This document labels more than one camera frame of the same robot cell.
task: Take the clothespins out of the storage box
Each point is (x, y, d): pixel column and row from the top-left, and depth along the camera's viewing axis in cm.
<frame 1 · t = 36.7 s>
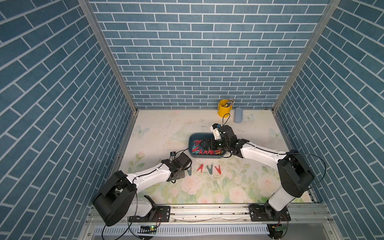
left hand: (181, 174, 87), fingers closed
right hand: (206, 143, 87), fingers open
dark teal storage box: (195, 151, 98), on the table
yellow pen cup: (224, 111, 116), point 6 cm above the table
grey blue cylinder case: (238, 115, 119), point 2 cm above the table
pens in yellow cup: (230, 103, 106), point 17 cm above the table

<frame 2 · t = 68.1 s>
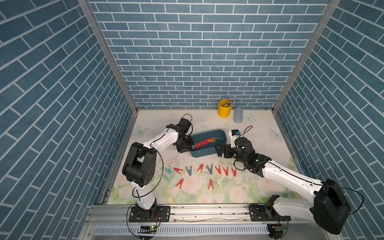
left hand: (196, 149, 90), fingers closed
right hand: (222, 146, 82), fingers open
orange clothespin in box: (212, 140, 97), point 7 cm above the table
red clothespin in box: (201, 144, 97), point 5 cm above the table
red clothespin lower row left: (180, 182, 86), on the table
red clothespin lower row middle: (211, 183, 85), on the table
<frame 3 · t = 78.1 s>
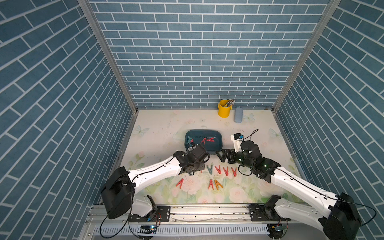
left hand: (205, 167, 81), fingers closed
right hand: (223, 152, 78), fingers open
orange clothespin in box: (217, 184, 84), on the table
light teal clothespin in box: (188, 140, 101), point 3 cm above the table
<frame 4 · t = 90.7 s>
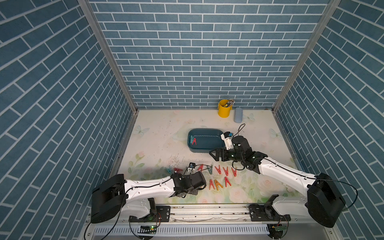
left hand: (198, 189, 80), fingers closed
right hand: (216, 152, 82), fingers open
red clothespin upper in box: (194, 141, 102), point 2 cm above the table
red clothespin lower row: (226, 180, 86), on the table
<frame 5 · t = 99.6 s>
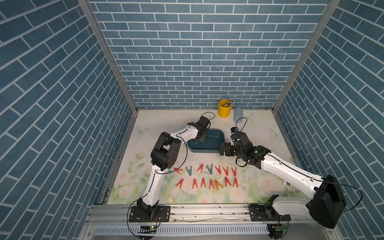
left hand: (201, 137, 104), fingers closed
right hand: (226, 146, 83), fingers open
red clothespin lower row 2: (194, 182, 86), on the table
red clothespin lower row 3: (203, 181, 86), on the table
